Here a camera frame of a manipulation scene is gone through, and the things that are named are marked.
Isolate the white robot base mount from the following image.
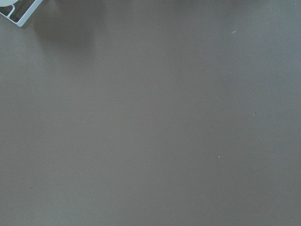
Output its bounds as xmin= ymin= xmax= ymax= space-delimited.
xmin=0 ymin=0 xmax=43 ymax=27

